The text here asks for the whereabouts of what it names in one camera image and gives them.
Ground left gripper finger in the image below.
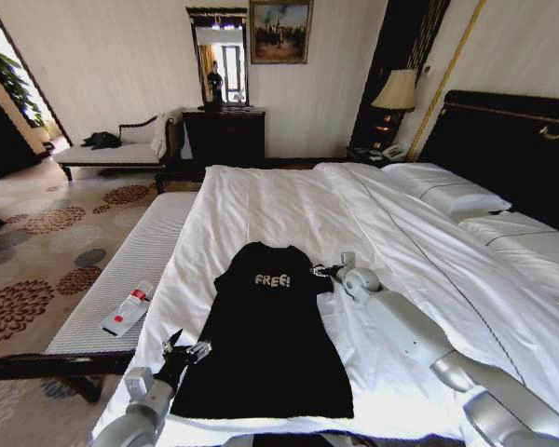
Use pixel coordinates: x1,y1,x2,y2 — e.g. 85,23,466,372
187,340,214,362
161,328,185,356

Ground black T-shirt with FREE print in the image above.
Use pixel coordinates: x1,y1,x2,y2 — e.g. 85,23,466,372
170,240,356,419

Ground white bed duvet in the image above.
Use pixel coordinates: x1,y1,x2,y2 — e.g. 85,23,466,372
91,161,559,447

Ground clear plastic package red labels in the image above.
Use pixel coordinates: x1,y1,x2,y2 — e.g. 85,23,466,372
99,279,155,338

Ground white cushioned dark wood bench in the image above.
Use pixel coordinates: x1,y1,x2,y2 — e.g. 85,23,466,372
0,191,199,404

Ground white pillow with dark piping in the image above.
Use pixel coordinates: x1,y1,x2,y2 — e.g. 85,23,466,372
457,210,559,309
381,162,513,221

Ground dark wooden dresser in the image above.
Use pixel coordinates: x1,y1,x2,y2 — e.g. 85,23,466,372
181,106,267,165

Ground table lamp with cream shade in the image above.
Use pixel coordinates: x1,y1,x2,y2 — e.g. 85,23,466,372
369,69,418,142

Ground white draped cloth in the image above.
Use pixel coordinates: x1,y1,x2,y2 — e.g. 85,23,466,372
149,113,171,157

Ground black headboard with gold trim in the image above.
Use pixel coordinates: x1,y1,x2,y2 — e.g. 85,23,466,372
417,89,559,239

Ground person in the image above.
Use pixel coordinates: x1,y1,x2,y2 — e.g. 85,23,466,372
205,60,225,104

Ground black bag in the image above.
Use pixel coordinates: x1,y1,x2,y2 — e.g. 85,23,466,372
80,131,123,151

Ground gold framed painting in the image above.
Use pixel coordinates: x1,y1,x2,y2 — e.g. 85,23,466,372
248,0,315,66

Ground dark wooden cabinet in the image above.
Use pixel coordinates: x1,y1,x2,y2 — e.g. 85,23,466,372
0,82,44,183

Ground green leafy plant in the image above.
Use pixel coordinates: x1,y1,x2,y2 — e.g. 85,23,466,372
0,38,47,129

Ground white chaise longue dark frame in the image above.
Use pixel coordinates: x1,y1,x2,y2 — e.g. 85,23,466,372
53,114,176,183

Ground dark framed wall mirror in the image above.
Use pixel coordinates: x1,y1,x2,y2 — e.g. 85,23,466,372
185,6,252,111

